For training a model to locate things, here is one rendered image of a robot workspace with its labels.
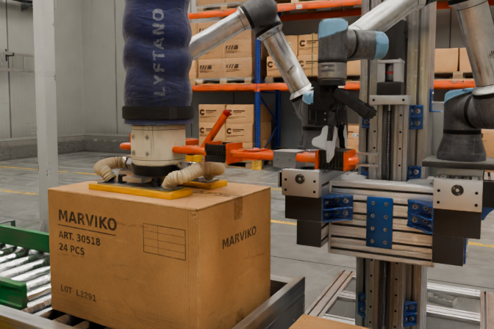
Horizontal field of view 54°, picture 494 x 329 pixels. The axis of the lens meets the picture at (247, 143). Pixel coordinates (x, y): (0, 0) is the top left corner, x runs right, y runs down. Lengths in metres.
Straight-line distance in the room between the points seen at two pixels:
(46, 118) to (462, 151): 3.50
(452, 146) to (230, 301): 0.86
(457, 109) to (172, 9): 0.95
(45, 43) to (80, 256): 3.06
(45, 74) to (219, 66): 5.48
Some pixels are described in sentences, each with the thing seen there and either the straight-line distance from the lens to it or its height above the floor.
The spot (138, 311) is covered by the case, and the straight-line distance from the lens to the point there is 1.50.
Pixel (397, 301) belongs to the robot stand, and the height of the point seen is 0.50.
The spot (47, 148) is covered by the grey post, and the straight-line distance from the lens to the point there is 4.46.
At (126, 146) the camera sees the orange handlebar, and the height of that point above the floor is 1.08.
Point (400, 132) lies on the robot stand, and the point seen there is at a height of 1.12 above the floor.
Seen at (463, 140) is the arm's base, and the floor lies 1.10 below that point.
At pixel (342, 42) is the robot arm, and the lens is 1.27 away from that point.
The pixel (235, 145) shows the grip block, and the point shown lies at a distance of 1.42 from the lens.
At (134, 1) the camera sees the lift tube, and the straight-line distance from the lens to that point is 1.54.
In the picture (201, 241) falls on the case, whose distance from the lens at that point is 1.30.
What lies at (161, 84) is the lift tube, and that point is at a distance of 1.49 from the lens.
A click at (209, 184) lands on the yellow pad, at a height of 0.97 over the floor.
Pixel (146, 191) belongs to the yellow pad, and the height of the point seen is 0.97.
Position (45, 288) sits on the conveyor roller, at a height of 0.54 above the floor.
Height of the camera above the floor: 1.22
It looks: 5 degrees down
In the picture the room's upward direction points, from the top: straight up
